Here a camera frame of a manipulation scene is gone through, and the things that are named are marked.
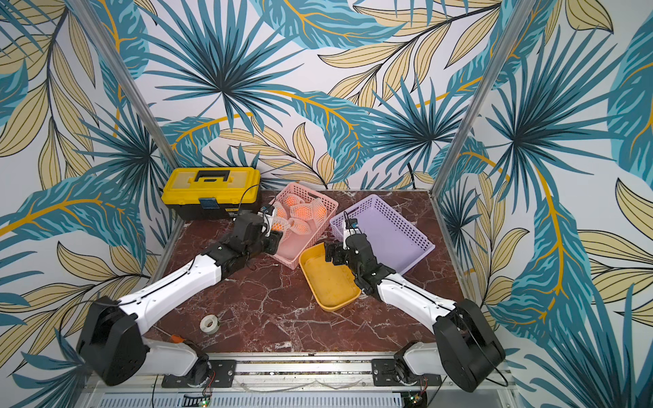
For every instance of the pink perforated basket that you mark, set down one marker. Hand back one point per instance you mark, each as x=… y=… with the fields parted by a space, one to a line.
x=292 y=245

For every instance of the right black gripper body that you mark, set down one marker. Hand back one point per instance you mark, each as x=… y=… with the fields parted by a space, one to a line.
x=352 y=244

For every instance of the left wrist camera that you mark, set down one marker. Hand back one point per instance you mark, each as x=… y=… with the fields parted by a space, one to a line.
x=268 y=211

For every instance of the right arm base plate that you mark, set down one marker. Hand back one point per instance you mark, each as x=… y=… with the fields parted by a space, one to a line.
x=392 y=373

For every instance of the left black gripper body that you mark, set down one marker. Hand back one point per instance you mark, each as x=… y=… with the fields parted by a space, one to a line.
x=256 y=248

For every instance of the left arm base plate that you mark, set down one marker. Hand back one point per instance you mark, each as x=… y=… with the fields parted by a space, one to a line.
x=211 y=374

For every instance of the yellow black toolbox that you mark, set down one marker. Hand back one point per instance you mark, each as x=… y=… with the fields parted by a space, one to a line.
x=212 y=193

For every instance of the netted orange open end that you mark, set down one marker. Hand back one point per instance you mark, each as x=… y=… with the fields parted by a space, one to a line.
x=299 y=227

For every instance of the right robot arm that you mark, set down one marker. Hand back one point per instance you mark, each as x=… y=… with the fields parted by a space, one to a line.
x=466 y=349

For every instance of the purple perforated basket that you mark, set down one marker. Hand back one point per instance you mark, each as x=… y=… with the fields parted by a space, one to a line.
x=395 y=241

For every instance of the yellow plastic tub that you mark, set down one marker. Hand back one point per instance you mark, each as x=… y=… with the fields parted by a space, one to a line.
x=332 y=286

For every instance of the white tape roll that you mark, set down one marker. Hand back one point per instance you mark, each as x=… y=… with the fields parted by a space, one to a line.
x=210 y=324

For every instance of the left aluminium corner post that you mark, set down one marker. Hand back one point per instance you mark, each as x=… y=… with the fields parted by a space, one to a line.
x=107 y=49

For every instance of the aluminium front rail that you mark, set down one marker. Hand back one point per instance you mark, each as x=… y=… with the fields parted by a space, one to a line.
x=341 y=379

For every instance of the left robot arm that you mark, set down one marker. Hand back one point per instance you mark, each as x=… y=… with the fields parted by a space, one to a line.
x=113 y=341

